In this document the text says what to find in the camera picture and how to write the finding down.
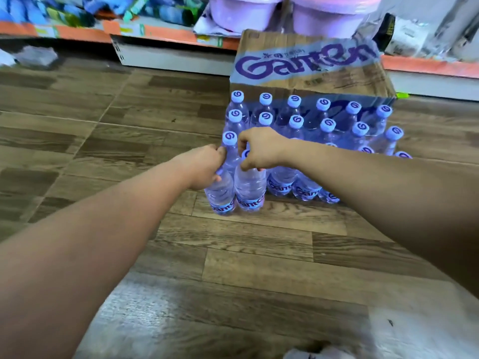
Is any clear plastic lid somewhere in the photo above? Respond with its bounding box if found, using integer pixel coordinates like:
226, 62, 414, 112
13, 45, 59, 68

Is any pile of water bottles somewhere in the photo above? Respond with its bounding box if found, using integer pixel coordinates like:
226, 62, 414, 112
222, 90, 412, 204

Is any small purple plastic basin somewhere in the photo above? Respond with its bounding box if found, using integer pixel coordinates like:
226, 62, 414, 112
209, 0, 285, 33

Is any person's left forearm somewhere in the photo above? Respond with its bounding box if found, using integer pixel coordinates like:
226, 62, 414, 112
0, 160, 192, 359

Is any person's right hand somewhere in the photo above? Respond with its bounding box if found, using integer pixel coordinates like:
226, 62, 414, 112
238, 127, 296, 173

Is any yellow green bottle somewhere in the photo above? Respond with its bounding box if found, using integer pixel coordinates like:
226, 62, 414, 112
46, 7, 81, 27

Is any green white slim box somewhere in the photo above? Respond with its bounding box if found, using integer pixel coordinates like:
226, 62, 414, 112
122, 0, 150, 23

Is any brown carton purple print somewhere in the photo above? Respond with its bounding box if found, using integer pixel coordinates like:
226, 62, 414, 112
229, 28, 397, 109

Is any small white yellow price label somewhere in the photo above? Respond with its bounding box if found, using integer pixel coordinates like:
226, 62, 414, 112
196, 34, 224, 48

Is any blue bottle dark cap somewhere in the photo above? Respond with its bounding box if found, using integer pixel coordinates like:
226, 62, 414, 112
63, 5, 96, 27

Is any pile of blue tubes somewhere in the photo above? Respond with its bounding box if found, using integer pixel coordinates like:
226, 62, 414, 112
0, 0, 207, 26

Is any white orange-edged store shelf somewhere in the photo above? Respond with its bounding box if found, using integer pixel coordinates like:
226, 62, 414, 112
0, 0, 479, 102

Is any pink plastic basin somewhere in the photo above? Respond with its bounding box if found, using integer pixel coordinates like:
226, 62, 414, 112
290, 0, 384, 14

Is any person's left hand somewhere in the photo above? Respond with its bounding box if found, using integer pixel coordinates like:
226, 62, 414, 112
174, 144, 228, 192

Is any dark bottle blue label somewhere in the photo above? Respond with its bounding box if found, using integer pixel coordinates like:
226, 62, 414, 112
144, 5, 195, 26

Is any large purple plastic basin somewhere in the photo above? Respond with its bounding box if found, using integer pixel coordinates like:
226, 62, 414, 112
291, 10, 369, 39

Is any black white packet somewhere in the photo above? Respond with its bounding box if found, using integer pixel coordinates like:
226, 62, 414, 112
374, 12, 431, 58

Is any person's white shoe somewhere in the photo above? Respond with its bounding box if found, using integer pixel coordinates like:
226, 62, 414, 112
283, 346, 356, 359

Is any person's right forearm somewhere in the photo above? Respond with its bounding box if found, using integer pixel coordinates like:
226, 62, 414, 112
288, 140, 479, 300

